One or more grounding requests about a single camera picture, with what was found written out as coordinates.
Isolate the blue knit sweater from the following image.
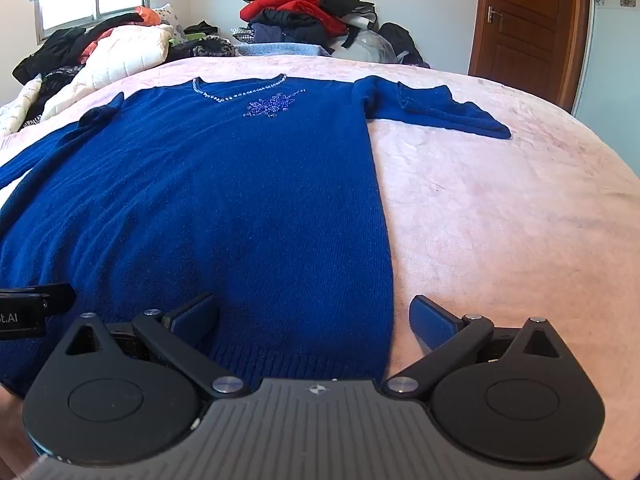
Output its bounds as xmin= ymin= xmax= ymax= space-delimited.
xmin=0 ymin=74 xmax=512 ymax=401

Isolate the orange garment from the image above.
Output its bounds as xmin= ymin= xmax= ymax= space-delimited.
xmin=80 ymin=6 xmax=162 ymax=63

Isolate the pile of clothes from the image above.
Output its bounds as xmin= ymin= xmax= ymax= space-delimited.
xmin=239 ymin=0 xmax=381 ymax=56

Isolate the window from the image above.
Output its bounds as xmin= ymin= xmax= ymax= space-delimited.
xmin=35 ymin=0 xmax=151 ymax=43

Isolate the leopard patterned cloth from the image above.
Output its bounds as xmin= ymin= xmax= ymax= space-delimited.
xmin=170 ymin=35 xmax=238 ymax=63

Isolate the floral pillow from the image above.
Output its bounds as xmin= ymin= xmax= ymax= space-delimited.
xmin=152 ymin=4 xmax=187 ymax=41

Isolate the pink bed blanket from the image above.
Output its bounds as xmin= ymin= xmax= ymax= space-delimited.
xmin=0 ymin=54 xmax=640 ymax=480

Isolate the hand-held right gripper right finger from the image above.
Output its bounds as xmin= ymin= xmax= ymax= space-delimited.
xmin=381 ymin=294 xmax=576 ymax=402

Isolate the brown wooden door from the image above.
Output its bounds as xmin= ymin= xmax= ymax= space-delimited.
xmin=468 ymin=0 xmax=591 ymax=113

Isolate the clear plastic bag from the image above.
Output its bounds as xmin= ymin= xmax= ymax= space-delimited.
xmin=345 ymin=30 xmax=398 ymax=64

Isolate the dark patterned cloth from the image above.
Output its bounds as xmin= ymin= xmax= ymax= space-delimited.
xmin=20 ymin=65 xmax=86 ymax=131

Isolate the black bag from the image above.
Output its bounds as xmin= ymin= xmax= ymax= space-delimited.
xmin=378 ymin=22 xmax=431 ymax=68

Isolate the light blue blanket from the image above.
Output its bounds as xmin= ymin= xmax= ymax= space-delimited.
xmin=235 ymin=41 xmax=333 ymax=59

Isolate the black garment heap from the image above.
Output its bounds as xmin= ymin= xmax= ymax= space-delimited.
xmin=12 ymin=12 xmax=146 ymax=86

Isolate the white printed sheet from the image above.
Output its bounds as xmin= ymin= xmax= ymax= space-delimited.
xmin=0 ymin=72 xmax=46 ymax=136

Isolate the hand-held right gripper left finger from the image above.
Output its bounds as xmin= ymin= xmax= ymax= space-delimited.
xmin=50 ymin=292 xmax=251 ymax=402

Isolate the white quilted jacket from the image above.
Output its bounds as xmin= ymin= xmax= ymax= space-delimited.
xmin=40 ymin=24 xmax=173 ymax=121

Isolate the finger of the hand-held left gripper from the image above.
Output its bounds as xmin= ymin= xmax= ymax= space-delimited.
xmin=0 ymin=283 xmax=77 ymax=319

